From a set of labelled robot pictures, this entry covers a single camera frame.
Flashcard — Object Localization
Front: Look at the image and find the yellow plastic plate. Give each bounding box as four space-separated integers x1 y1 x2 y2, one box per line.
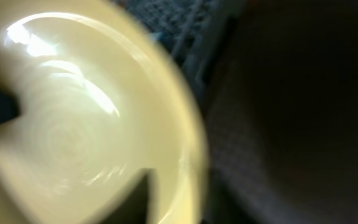
0 1 208 223

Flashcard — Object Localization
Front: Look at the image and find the dark brown serving tray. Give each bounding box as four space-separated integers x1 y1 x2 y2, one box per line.
206 1 358 223

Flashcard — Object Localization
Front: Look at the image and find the grey plastic dish rack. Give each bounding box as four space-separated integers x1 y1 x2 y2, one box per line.
110 0 248 103

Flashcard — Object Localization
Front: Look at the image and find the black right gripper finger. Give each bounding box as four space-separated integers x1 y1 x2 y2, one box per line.
101 169 153 224

